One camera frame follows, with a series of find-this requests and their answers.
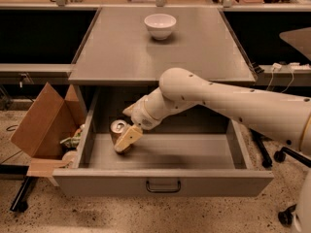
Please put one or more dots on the crumpled trash in box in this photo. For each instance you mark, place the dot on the crumpled trash in box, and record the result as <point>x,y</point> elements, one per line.
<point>72,142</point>

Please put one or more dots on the black drawer handle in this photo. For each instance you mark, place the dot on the black drawer handle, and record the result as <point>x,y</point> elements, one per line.
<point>163,188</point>

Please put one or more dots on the black stand leg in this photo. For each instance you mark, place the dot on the black stand leg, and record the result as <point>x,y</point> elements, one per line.
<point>266,159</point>
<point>20,204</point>

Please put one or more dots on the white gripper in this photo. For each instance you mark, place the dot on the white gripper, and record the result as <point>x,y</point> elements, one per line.
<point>142,115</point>

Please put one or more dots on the brown cardboard box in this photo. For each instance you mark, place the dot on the brown cardboard box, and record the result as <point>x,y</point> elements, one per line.
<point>50,120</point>

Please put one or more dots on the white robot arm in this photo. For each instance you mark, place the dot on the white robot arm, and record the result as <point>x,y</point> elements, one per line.
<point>281,117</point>

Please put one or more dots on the white power strip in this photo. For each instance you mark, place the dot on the white power strip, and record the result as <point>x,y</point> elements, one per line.
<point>294,66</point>

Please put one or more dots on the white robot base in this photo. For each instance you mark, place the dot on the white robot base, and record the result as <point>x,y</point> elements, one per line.
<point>302,214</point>

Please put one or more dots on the black stand leg left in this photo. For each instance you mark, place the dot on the black stand leg left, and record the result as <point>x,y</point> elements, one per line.
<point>20,204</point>

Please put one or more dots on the orange soda can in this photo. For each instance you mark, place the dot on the orange soda can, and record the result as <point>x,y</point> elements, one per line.
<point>116,128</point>

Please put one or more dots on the white ceramic bowl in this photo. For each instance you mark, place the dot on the white ceramic bowl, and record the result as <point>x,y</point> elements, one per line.
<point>160,26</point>

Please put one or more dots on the black office chair base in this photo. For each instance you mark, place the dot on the black office chair base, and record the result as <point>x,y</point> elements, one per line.
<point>286,217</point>

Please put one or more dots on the black stand leg right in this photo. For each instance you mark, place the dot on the black stand leg right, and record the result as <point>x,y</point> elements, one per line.
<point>266,159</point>

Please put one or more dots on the open grey top drawer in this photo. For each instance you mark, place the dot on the open grey top drawer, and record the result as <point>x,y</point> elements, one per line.
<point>200,148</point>

